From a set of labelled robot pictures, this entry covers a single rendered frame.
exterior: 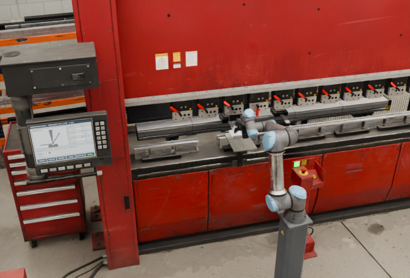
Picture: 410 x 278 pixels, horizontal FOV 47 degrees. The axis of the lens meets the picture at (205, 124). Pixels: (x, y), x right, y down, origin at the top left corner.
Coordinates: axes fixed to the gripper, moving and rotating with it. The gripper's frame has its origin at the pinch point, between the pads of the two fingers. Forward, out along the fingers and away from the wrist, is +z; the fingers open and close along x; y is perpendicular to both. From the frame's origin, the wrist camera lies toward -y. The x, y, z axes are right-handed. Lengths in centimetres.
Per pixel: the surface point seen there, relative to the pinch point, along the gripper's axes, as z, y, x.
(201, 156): 13.0, -11.2, 29.7
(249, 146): -4.6, -12.8, -4.2
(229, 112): -7.8, 14.7, 6.0
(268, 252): 64, -87, -21
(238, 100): -14.9, 20.9, -0.6
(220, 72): -33, 36, 14
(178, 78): -32, 35, 45
